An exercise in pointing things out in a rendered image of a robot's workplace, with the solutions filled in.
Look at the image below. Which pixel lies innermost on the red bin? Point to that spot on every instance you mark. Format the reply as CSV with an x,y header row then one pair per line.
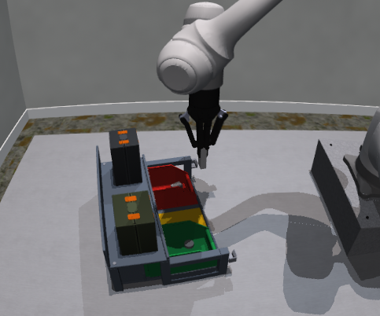
x,y
162,177

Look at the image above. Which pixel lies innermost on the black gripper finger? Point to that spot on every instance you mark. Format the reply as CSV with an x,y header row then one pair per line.
x,y
221,117
199,144

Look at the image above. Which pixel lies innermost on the green bin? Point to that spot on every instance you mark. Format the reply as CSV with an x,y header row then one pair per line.
x,y
175,234

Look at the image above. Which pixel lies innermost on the black case with orange handles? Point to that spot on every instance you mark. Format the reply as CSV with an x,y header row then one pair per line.
x,y
125,155

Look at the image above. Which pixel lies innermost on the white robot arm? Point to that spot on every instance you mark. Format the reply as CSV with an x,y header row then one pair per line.
x,y
197,55

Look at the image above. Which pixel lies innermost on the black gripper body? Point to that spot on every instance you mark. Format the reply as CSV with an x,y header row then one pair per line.
x,y
204,99

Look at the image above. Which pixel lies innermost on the grey metal shelf rack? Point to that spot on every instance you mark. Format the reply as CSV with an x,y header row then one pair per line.
x,y
132,272

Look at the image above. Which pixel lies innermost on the grey disc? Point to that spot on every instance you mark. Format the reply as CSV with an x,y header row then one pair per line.
x,y
189,244

